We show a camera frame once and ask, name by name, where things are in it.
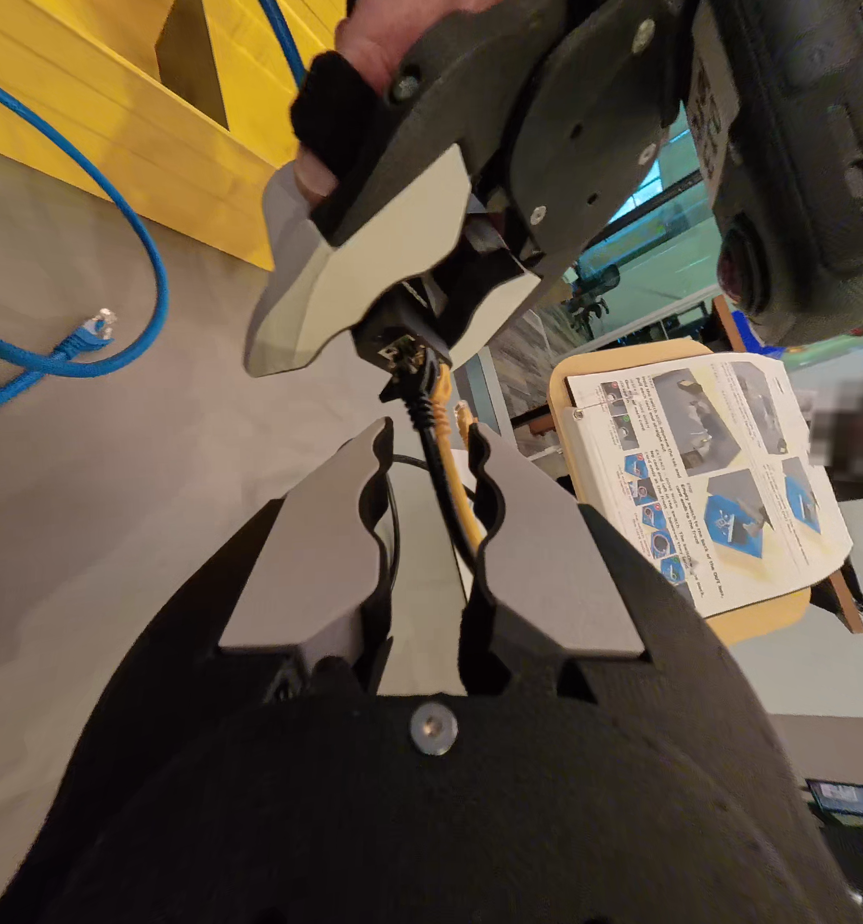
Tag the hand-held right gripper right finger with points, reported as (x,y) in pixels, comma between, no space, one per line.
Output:
(554,570)

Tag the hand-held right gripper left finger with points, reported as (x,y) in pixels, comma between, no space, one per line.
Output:
(308,570)

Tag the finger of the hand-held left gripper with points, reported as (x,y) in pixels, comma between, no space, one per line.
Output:
(373,245)
(507,303)

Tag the black network adapter box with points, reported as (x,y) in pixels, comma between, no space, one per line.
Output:
(395,325)

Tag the person's left hand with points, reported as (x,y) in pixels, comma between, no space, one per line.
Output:
(388,36)

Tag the white document stand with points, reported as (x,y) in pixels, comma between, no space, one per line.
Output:
(568,404)

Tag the printed instruction sheet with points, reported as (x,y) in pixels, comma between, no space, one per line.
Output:
(691,491)

